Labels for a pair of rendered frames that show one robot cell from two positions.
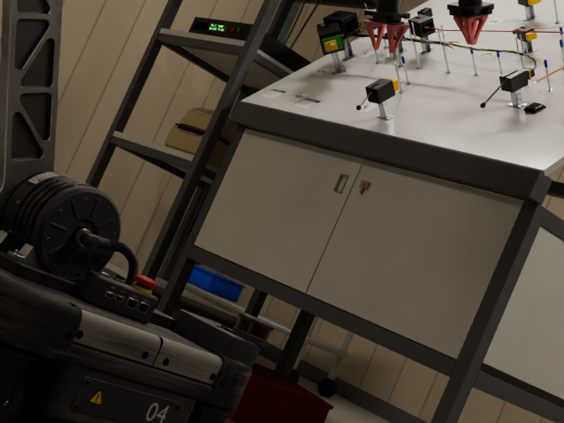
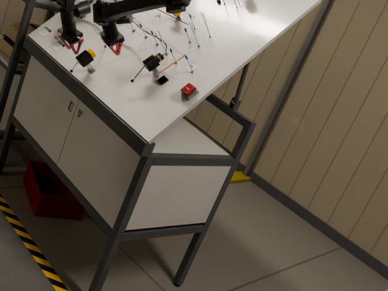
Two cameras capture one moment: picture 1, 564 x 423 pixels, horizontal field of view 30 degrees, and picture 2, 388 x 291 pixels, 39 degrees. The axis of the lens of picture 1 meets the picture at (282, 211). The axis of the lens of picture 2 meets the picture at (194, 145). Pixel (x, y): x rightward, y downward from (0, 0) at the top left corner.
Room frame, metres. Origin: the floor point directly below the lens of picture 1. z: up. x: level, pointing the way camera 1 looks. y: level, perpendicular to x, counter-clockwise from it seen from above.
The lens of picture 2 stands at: (0.23, -0.36, 1.67)
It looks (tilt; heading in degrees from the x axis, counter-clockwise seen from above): 19 degrees down; 351
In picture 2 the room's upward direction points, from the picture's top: 23 degrees clockwise
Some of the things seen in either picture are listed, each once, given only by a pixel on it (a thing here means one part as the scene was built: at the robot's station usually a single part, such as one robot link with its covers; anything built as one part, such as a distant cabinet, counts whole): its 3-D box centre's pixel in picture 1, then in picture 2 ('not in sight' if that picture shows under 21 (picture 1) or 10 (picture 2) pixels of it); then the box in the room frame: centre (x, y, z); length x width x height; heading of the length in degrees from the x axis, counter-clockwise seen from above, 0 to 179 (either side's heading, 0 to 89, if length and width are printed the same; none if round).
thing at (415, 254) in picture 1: (408, 251); (96, 159); (2.61, -0.33, 0.60); 0.55 x 0.03 x 0.39; 40
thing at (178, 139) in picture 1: (222, 142); (32, 43); (3.53, 0.28, 0.76); 0.30 x 0.21 x 0.20; 133
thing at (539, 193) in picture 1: (366, 145); (79, 88); (2.80, -0.14, 0.83); 1.18 x 0.05 x 0.06; 40
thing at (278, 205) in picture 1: (274, 206); (45, 106); (3.03, 0.03, 0.60); 0.55 x 0.02 x 0.39; 40
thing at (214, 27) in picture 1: (253, 50); not in sight; (3.57, 0.31, 1.09); 0.35 x 0.33 x 0.07; 40
